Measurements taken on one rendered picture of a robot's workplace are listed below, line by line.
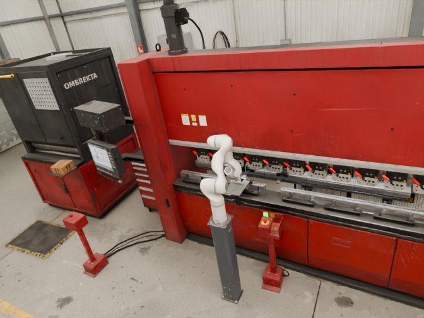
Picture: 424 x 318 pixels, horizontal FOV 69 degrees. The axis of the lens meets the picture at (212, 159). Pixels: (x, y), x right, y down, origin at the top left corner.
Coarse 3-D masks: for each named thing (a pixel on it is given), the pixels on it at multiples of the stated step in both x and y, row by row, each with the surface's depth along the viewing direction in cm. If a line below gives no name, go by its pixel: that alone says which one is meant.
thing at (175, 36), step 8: (168, 0) 275; (160, 8) 278; (168, 8) 274; (176, 8) 277; (184, 8) 277; (168, 16) 277; (176, 16) 278; (184, 16) 279; (168, 24) 282; (176, 24) 280; (184, 24) 280; (168, 32) 286; (176, 32) 285; (200, 32) 290; (168, 40) 291; (176, 40) 288; (176, 48) 291; (184, 48) 296
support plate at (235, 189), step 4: (232, 180) 325; (232, 184) 319; (236, 184) 318; (244, 184) 316; (228, 188) 314; (232, 188) 313; (236, 188) 312; (240, 188) 310; (244, 188) 310; (228, 192) 307; (232, 192) 306; (236, 192) 305; (240, 192) 304
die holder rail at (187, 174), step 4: (180, 172) 363; (184, 172) 361; (188, 172) 360; (192, 172) 358; (196, 172) 357; (184, 176) 363; (188, 176) 364; (192, 176) 356; (196, 176) 353; (200, 176) 350; (204, 176) 347; (208, 176) 346; (212, 176) 345; (216, 176) 343
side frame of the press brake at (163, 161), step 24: (168, 48) 340; (120, 72) 302; (144, 72) 299; (144, 96) 303; (144, 120) 318; (144, 144) 337; (168, 144) 346; (168, 168) 352; (192, 168) 396; (168, 192) 357; (168, 216) 379
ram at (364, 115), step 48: (192, 96) 300; (240, 96) 274; (288, 96) 253; (336, 96) 234; (384, 96) 218; (192, 144) 330; (240, 144) 300; (288, 144) 274; (336, 144) 253; (384, 144) 234
